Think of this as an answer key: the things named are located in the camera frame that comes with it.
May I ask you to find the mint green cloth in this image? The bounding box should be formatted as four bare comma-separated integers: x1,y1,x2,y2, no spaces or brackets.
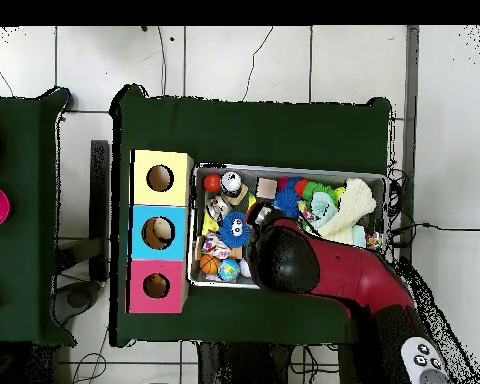
309,191,339,229

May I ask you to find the dark green side tablecloth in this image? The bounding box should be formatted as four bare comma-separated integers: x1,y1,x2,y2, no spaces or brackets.
0,88,77,346

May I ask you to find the black cable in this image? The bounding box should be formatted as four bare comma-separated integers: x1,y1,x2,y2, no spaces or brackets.
387,222,480,234

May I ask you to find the small orange basketball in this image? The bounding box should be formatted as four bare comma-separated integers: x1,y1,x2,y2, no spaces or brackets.
199,253,222,276

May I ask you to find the wooden box with three holes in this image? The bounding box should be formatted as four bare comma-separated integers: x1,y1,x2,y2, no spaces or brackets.
125,149,195,315

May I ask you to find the cream knitted cloth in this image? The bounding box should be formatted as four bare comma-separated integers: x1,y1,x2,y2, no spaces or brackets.
317,177,378,246

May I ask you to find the plain orange ball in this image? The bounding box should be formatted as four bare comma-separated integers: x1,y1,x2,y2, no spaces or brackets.
202,172,223,193

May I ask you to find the silver wire mesh bin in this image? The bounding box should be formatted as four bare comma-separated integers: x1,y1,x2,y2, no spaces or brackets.
185,162,388,291

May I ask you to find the globe print ball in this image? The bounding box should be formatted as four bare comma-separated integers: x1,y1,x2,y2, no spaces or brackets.
217,258,241,282

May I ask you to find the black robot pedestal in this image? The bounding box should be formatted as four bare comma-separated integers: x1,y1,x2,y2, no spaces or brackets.
197,342,345,384

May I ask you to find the blue spiky ball with eyes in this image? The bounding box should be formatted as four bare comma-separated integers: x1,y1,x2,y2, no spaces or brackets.
218,211,252,248

